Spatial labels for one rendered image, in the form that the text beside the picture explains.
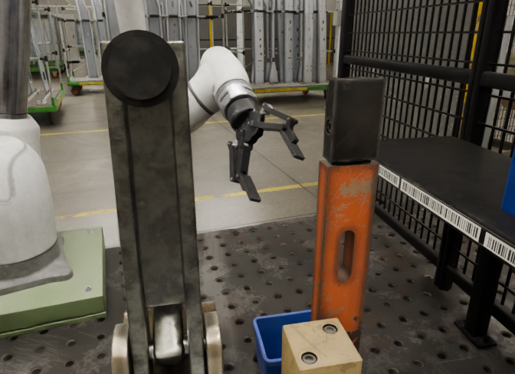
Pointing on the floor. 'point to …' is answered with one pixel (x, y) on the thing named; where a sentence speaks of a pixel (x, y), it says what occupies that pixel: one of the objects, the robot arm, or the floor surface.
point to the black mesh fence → (474, 103)
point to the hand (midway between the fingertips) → (274, 175)
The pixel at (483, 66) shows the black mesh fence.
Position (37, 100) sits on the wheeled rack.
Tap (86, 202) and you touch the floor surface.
